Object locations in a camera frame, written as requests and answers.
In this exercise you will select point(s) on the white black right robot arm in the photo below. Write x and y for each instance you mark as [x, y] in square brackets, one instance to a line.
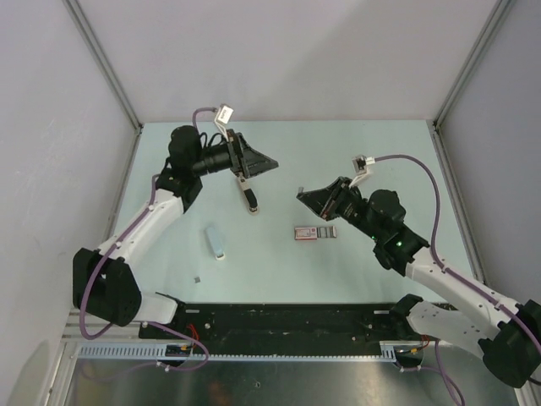
[502, 332]

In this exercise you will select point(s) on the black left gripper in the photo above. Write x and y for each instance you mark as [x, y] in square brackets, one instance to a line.
[255, 162]

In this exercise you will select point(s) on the black beige stapler base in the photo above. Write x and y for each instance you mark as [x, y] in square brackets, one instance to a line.
[248, 195]

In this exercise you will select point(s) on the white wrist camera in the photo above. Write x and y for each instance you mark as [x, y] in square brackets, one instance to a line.
[361, 166]
[222, 117]

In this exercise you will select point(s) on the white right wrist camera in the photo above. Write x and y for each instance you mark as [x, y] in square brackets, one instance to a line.
[361, 166]

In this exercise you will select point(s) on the aluminium frame rail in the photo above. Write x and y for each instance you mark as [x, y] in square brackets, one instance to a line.
[72, 333]

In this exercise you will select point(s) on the light blue stapler cover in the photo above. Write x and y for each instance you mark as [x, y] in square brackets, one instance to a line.
[215, 243]

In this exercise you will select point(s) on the red white staple box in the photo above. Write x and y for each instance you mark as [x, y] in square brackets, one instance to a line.
[312, 233]

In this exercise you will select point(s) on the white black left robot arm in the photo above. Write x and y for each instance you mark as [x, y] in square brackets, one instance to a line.
[104, 282]

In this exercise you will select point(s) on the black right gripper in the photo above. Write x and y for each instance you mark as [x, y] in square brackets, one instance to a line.
[325, 202]

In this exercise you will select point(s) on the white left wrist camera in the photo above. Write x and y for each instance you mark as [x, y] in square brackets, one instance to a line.
[222, 117]

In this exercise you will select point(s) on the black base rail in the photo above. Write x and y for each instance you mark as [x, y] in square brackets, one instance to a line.
[316, 330]

